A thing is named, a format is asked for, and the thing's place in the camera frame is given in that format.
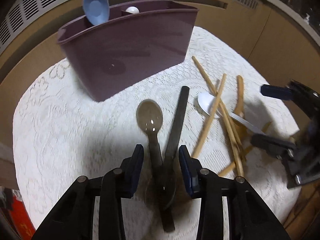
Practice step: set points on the small white spoon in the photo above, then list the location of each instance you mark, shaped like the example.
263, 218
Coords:
132, 10

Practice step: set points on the red object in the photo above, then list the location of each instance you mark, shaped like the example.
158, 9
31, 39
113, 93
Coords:
21, 220

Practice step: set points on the taupe plastic spoon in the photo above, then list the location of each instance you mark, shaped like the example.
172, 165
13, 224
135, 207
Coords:
149, 116

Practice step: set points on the purple plastic utensil holder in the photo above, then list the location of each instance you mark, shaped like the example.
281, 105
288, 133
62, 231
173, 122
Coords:
125, 55

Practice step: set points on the blue plastic spoon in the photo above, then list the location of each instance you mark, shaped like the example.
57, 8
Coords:
96, 7

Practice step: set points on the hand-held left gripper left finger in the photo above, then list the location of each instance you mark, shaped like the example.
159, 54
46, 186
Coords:
136, 165

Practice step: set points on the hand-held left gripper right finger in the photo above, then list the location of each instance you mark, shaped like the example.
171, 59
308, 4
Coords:
185, 170

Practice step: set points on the grey stone ledge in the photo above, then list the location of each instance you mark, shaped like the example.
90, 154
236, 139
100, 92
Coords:
282, 7

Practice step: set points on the white lace tablecloth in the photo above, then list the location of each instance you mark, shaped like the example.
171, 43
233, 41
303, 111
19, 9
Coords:
75, 130

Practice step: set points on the dark grey plastic spoon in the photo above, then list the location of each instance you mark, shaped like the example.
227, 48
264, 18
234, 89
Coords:
178, 120

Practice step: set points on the white plastic spoon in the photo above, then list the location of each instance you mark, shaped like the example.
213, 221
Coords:
206, 102

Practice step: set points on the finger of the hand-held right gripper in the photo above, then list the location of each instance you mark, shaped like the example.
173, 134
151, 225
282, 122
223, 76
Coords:
271, 143
273, 91

